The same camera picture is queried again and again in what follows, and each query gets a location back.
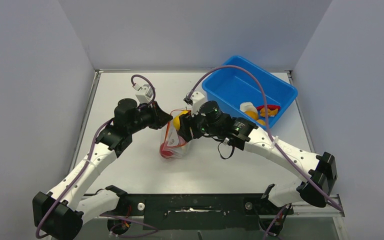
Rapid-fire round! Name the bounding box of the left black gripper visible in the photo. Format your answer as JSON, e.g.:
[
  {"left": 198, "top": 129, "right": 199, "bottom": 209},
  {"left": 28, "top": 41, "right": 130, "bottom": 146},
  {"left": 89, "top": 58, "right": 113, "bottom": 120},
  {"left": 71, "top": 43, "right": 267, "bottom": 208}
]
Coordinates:
[{"left": 128, "top": 100, "right": 173, "bottom": 134}]

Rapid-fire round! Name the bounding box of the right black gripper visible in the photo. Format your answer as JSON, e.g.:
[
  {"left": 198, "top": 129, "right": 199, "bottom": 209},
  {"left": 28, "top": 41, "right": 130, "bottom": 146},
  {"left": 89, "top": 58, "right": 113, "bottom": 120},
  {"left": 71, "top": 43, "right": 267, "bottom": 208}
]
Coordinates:
[{"left": 178, "top": 108, "right": 221, "bottom": 142}]

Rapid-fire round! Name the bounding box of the yellow toy pepper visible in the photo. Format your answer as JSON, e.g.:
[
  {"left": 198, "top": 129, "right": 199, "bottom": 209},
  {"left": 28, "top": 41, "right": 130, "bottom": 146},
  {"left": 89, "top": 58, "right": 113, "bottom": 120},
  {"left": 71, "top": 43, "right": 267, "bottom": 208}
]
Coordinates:
[{"left": 173, "top": 110, "right": 190, "bottom": 131}]

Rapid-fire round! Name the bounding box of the clear zip top bag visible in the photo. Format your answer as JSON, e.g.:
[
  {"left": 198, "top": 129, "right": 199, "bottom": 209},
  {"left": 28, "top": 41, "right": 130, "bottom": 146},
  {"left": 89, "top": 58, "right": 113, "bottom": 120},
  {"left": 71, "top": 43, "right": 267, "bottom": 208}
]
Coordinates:
[{"left": 160, "top": 108, "right": 190, "bottom": 159}]

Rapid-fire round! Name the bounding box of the red toy apple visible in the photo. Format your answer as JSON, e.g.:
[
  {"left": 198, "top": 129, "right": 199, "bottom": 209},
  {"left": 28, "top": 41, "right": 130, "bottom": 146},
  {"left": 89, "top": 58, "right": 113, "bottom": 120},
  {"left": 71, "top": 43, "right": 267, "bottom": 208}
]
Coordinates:
[{"left": 159, "top": 143, "right": 175, "bottom": 159}]

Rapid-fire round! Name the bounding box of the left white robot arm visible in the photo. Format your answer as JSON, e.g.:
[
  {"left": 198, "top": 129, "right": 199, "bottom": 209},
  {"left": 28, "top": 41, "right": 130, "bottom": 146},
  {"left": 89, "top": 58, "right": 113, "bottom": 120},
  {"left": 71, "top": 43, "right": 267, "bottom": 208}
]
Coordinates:
[{"left": 32, "top": 98, "right": 173, "bottom": 240}]

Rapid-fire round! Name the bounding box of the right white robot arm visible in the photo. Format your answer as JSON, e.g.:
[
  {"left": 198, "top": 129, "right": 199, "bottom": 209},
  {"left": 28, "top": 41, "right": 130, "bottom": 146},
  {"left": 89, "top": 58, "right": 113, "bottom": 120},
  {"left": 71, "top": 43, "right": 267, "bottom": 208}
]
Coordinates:
[{"left": 177, "top": 100, "right": 341, "bottom": 214}]

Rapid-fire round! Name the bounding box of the small orange toy fruit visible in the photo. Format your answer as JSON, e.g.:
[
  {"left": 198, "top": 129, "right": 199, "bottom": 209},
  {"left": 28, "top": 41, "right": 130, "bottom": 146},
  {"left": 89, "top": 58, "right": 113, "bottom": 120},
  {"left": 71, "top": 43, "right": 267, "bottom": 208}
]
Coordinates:
[{"left": 256, "top": 119, "right": 266, "bottom": 126}]

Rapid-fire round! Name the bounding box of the orange fried toy piece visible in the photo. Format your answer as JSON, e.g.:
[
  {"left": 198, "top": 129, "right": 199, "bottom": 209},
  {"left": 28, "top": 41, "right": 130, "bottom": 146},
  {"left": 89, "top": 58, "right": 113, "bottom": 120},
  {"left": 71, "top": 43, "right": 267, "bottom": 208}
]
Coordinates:
[{"left": 260, "top": 108, "right": 279, "bottom": 118}]

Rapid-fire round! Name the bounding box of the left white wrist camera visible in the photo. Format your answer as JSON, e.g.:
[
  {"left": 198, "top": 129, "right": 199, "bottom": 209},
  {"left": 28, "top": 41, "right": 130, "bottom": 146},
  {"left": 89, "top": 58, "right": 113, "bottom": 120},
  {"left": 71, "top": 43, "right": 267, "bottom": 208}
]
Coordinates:
[{"left": 132, "top": 83, "right": 156, "bottom": 104}]

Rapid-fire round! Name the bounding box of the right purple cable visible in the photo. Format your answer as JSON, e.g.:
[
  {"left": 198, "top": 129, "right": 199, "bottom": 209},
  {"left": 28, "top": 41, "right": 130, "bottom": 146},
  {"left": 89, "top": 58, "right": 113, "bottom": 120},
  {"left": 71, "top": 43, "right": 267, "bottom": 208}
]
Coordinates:
[{"left": 183, "top": 64, "right": 345, "bottom": 213}]

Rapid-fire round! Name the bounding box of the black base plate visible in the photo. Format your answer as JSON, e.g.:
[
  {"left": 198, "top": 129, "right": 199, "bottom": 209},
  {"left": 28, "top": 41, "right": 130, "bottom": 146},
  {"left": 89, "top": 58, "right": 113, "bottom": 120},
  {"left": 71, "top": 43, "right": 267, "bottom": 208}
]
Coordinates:
[{"left": 108, "top": 193, "right": 294, "bottom": 232}]

